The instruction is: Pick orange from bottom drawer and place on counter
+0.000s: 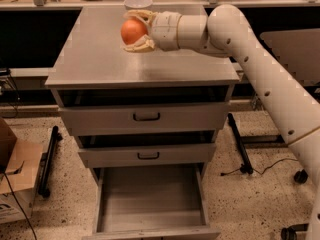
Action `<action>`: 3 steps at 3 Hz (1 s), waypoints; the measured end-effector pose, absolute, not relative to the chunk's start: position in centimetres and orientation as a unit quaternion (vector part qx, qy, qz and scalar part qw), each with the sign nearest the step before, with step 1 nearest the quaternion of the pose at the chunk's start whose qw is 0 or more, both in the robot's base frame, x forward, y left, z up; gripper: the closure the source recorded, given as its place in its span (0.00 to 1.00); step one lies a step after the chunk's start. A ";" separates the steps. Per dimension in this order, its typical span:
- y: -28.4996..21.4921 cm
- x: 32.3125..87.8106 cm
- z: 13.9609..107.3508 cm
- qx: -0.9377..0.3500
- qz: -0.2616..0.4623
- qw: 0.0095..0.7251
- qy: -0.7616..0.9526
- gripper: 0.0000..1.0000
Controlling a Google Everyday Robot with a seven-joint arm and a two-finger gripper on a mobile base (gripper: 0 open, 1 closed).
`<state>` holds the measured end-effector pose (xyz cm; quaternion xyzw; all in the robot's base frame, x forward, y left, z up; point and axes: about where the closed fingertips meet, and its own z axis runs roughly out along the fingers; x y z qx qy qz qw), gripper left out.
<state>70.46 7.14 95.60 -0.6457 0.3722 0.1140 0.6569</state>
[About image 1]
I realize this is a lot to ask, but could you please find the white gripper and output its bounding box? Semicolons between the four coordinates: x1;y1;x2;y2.
123;9;182;53

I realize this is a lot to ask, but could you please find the orange fruit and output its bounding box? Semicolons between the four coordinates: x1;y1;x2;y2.
120;19;148;45

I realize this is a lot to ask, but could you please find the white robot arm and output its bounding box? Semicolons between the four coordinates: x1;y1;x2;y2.
121;4;320;188

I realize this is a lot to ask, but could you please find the grey drawer cabinet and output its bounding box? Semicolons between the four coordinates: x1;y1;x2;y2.
44;3;240;172

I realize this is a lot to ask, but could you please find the grey top drawer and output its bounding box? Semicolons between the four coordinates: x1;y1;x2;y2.
59;102;229;136

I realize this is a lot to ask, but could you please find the grey drawer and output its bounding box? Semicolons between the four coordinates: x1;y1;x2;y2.
59;102;229;136
82;164;220;240
78;143;216;168

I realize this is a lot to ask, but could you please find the grey middle drawer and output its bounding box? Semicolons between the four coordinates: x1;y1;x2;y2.
78;143;216;168

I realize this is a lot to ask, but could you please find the grey bottom drawer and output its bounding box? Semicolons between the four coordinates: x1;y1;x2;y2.
82;164;220;240

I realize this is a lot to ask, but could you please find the white ceramic bowl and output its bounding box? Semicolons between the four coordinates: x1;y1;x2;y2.
124;0;153;10

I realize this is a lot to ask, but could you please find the dark chair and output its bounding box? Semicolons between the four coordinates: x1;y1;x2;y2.
259;28;320;145

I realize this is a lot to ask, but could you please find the black left floor bar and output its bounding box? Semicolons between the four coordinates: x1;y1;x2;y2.
38;126;62;198

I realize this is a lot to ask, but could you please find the black floor bar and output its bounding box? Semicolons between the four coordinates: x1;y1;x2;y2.
227;113;253;175
38;126;62;198

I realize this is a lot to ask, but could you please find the black right floor bar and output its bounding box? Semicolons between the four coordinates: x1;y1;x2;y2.
227;113;253;175

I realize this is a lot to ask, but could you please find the cardboard box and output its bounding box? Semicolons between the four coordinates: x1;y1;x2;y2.
0;119;43;224

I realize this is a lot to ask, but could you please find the black chair caster leg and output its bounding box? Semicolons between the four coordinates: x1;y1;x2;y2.
294;170;308;184

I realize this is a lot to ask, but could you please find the black lower caster leg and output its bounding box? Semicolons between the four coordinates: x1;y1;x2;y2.
281;223;308;240

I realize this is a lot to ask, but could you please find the black floor cable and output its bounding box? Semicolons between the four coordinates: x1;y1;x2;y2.
219;157;300;178

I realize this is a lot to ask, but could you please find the black box cable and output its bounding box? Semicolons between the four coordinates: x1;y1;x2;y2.
0;170;38;240

